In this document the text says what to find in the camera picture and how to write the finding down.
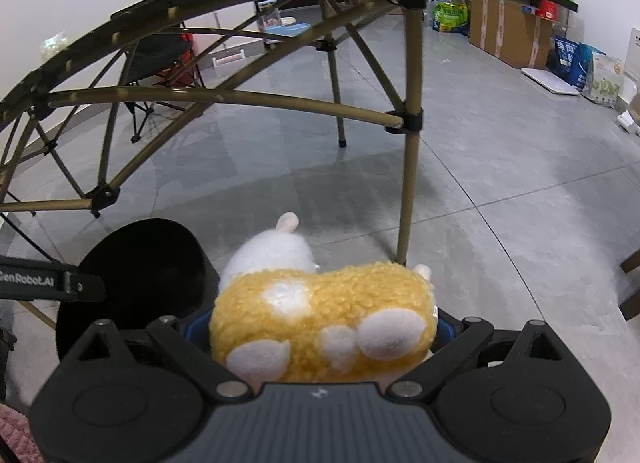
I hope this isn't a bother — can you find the wooden furniture leg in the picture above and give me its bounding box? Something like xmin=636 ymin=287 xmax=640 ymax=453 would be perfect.
xmin=620 ymin=248 xmax=640 ymax=321

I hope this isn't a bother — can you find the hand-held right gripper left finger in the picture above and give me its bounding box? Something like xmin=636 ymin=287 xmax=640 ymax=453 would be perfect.
xmin=66 ymin=309 xmax=252 ymax=402

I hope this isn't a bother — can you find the green packet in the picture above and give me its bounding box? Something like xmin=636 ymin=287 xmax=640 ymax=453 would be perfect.
xmin=432 ymin=0 xmax=473 ymax=35

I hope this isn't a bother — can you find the white floor scale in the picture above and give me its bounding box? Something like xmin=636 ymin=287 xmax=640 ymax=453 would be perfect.
xmin=520 ymin=66 xmax=581 ymax=98

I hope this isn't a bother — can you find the clear plastic jar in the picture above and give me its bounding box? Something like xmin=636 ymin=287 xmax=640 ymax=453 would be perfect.
xmin=255 ymin=0 xmax=281 ymax=30

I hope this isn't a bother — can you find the large brown cardboard box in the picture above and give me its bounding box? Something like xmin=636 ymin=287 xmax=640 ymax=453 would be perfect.
xmin=469 ymin=0 xmax=556 ymax=69

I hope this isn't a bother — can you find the tan folding table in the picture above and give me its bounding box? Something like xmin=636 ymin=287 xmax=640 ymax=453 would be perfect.
xmin=0 ymin=0 xmax=581 ymax=269

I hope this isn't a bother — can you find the white and green bag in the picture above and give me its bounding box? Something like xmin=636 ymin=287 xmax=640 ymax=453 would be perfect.
xmin=582 ymin=54 xmax=626 ymax=108

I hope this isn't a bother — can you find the yellow and white plush toy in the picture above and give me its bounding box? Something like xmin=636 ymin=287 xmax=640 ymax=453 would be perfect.
xmin=209 ymin=212 xmax=440 ymax=384

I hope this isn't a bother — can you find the black round trash bin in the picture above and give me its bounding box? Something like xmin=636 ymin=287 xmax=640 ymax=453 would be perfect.
xmin=55 ymin=218 xmax=221 ymax=364

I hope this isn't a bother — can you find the white mop pole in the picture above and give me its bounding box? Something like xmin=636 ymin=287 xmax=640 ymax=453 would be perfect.
xmin=194 ymin=0 xmax=247 ymax=69

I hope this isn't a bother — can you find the pink fluffy rug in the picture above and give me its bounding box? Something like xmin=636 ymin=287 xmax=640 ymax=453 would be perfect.
xmin=0 ymin=403 xmax=38 ymax=463

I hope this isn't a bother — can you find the white appliance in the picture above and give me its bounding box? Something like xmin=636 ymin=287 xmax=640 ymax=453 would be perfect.
xmin=627 ymin=27 xmax=640 ymax=114

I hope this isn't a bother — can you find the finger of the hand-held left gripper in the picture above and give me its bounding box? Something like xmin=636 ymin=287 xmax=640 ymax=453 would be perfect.
xmin=0 ymin=255 xmax=107 ymax=303

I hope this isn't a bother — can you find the blue pet food bag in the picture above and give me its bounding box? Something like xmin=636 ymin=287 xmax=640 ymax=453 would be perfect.
xmin=547 ymin=37 xmax=606 ymax=90

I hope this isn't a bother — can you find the black folding chair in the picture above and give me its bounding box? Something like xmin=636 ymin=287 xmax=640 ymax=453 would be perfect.
xmin=110 ymin=13 xmax=203 ymax=144

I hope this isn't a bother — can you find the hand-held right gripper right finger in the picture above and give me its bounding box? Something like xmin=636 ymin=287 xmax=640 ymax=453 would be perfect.
xmin=389 ymin=308 xmax=577 ymax=400

